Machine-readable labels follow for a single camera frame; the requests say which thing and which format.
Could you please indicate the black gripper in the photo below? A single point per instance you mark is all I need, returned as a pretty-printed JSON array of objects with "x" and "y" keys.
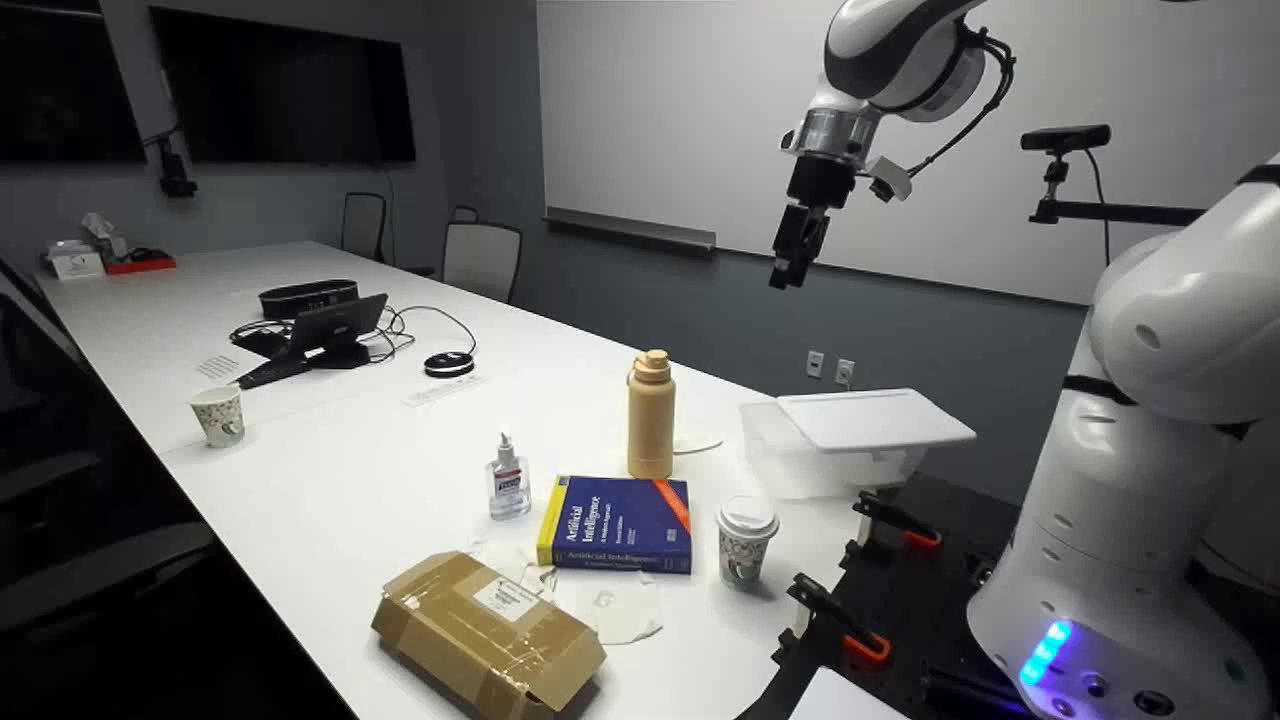
[{"x": 818, "y": 200}]

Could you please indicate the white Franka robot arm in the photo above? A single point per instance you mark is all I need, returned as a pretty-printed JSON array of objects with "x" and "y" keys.
[{"x": 1135, "y": 505}]

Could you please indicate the black robot base mat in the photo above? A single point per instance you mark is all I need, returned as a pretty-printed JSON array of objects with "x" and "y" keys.
[{"x": 952, "y": 612}]

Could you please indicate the white container lid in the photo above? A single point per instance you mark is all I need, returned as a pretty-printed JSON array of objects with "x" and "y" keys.
[{"x": 875, "y": 417}]

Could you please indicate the clear plastic container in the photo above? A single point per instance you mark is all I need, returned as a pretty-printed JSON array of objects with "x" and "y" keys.
[{"x": 784, "y": 467}]

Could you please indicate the grey whiteboard tray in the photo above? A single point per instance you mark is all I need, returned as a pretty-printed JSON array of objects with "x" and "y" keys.
[{"x": 627, "y": 231}]

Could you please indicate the tan squeeze bottle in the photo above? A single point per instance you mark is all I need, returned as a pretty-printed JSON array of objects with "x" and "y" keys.
[{"x": 649, "y": 422}]

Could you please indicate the black orange clamp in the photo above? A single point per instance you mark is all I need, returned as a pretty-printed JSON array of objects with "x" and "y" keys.
[
  {"x": 903, "y": 527},
  {"x": 842, "y": 622}
]

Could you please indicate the blue and yellow book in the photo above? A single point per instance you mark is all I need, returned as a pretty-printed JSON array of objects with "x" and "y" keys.
[{"x": 621, "y": 520}]

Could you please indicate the grey mesh office chair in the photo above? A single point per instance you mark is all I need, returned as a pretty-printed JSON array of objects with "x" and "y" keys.
[
  {"x": 482, "y": 258},
  {"x": 363, "y": 225}
]

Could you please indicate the small hand sanitizer bottle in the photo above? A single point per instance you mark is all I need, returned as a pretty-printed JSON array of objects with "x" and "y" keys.
[{"x": 509, "y": 480}]

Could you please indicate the clear plastic wrapper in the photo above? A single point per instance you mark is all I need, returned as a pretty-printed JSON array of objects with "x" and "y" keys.
[{"x": 627, "y": 618}]

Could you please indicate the black conference tablet console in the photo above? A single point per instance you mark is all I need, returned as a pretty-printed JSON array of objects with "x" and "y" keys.
[{"x": 324, "y": 325}]

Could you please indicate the brown cardboard box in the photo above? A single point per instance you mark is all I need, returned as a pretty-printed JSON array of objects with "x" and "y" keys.
[{"x": 487, "y": 638}]

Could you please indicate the patterned open paper cup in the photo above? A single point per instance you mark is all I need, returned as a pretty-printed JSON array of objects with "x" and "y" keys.
[{"x": 222, "y": 417}]

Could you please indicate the red tray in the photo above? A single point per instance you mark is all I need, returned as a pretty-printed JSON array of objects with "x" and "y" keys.
[{"x": 140, "y": 263}]

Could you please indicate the white tissue box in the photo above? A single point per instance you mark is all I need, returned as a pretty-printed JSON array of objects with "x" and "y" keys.
[{"x": 74, "y": 263}]

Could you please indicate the dark office chair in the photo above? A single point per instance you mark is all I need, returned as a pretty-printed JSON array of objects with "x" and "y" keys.
[
  {"x": 80, "y": 573},
  {"x": 34, "y": 360}
]

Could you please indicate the white wall outlet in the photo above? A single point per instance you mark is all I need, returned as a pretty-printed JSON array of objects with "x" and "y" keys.
[
  {"x": 815, "y": 360},
  {"x": 847, "y": 370}
]

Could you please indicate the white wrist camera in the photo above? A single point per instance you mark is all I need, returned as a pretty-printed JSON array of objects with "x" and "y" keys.
[{"x": 888, "y": 177}]

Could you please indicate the white wall whiteboard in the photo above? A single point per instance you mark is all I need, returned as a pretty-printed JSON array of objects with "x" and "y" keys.
[{"x": 666, "y": 123}]

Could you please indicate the black stereo camera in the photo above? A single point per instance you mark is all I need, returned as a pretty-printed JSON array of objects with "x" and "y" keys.
[{"x": 1065, "y": 136}]

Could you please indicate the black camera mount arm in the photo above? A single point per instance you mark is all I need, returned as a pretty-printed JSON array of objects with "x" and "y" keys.
[{"x": 1123, "y": 208}]

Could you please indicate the black wall television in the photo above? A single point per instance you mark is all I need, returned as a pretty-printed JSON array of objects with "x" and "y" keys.
[
  {"x": 282, "y": 86},
  {"x": 60, "y": 95}
]

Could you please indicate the black wall webcam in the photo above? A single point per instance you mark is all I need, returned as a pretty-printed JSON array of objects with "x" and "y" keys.
[{"x": 176, "y": 171}]

